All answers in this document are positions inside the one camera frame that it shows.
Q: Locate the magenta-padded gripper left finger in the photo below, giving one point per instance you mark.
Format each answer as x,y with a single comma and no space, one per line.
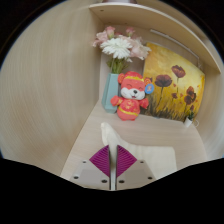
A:
88,173

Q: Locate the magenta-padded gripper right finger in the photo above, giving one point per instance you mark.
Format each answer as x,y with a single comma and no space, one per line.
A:
136,173

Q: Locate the cream white towel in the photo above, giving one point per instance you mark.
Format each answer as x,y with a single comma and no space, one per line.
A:
153,156

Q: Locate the red plush bear toy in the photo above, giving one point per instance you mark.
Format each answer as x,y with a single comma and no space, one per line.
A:
130,106

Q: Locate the teal flower vase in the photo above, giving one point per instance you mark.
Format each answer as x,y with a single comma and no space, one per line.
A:
110,93

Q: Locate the yellow poppy flower painting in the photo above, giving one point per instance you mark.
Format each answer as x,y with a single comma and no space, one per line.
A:
170,86

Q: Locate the pink and white flower bouquet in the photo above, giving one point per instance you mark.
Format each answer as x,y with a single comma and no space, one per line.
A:
116,48

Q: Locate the white light bar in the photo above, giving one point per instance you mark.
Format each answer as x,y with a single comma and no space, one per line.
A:
173,43

